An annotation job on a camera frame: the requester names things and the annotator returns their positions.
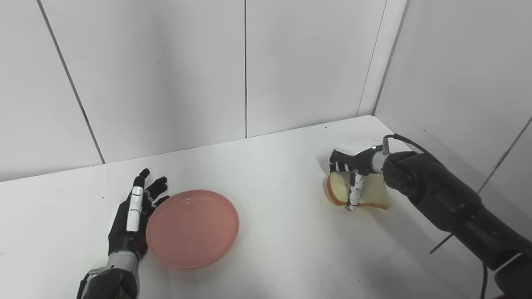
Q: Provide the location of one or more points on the pink round plate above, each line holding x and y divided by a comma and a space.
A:
193, 228

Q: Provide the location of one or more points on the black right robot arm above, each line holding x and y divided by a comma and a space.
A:
436, 191

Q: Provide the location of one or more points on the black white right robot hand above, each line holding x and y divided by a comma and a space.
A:
359, 162

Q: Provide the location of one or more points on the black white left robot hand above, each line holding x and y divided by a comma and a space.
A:
124, 236

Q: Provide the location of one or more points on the slice of white bread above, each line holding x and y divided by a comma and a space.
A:
374, 195

